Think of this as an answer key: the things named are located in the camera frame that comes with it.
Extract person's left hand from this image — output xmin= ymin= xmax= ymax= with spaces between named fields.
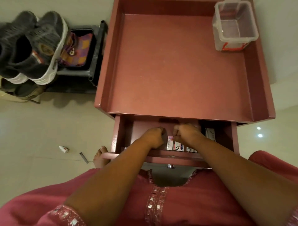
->
xmin=139 ymin=126 xmax=166 ymax=150

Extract person's right hand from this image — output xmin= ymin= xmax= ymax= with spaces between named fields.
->
xmin=172 ymin=123 xmax=205 ymax=148

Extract small tubes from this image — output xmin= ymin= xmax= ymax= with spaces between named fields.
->
xmin=205 ymin=128 xmax=216 ymax=142

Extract red tray table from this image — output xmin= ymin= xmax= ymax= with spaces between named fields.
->
xmin=94 ymin=0 xmax=276 ymax=126

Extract black shoe rack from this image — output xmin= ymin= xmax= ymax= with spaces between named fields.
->
xmin=0 ymin=20 xmax=108 ymax=93

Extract purple orange checked cloth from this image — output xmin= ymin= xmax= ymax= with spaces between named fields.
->
xmin=58 ymin=32 xmax=93 ymax=67

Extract clear plastic box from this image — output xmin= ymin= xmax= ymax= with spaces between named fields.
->
xmin=212 ymin=0 xmax=259 ymax=51

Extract dark grey sneaker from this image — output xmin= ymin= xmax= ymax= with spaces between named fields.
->
xmin=11 ymin=11 xmax=69 ymax=85
xmin=0 ymin=11 xmax=39 ymax=84

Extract person's right forearm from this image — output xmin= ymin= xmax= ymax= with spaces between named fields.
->
xmin=193 ymin=135 xmax=298 ymax=226

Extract person's left forearm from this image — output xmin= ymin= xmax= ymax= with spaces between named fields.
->
xmin=64 ymin=137 xmax=155 ymax=226

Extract person's left foot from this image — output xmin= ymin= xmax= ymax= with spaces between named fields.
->
xmin=93 ymin=146 xmax=110 ymax=169

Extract pink embroidered tunic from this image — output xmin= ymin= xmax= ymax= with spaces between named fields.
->
xmin=0 ymin=150 xmax=298 ymax=226

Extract black plastic tray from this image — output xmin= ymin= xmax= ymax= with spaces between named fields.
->
xmin=57 ymin=28 xmax=96 ymax=71

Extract olive brown sandal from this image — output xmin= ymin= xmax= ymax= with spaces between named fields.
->
xmin=14 ymin=81 xmax=47 ymax=101

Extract beige slipper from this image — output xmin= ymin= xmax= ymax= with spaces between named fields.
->
xmin=0 ymin=89 xmax=26 ymax=103

